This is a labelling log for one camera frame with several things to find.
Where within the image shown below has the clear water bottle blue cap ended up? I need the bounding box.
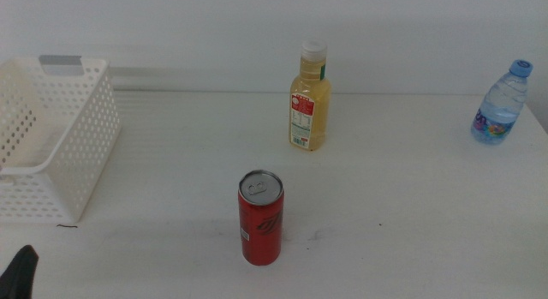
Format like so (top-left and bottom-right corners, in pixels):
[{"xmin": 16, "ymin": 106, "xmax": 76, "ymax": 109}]
[{"xmin": 470, "ymin": 59, "xmax": 534, "ymax": 146}]

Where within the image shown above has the yellow juice bottle white cap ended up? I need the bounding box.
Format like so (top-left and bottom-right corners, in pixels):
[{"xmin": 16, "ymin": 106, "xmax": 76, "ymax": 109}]
[{"xmin": 289, "ymin": 39, "xmax": 333, "ymax": 152}]

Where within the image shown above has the white perforated plastic basket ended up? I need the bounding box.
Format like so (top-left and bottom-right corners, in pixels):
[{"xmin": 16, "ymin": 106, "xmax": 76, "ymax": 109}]
[{"xmin": 0, "ymin": 55, "xmax": 122, "ymax": 225}]

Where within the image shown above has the red soda can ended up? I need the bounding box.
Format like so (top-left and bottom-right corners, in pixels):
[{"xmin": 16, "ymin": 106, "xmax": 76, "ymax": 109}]
[{"xmin": 237, "ymin": 169, "xmax": 285, "ymax": 266}]

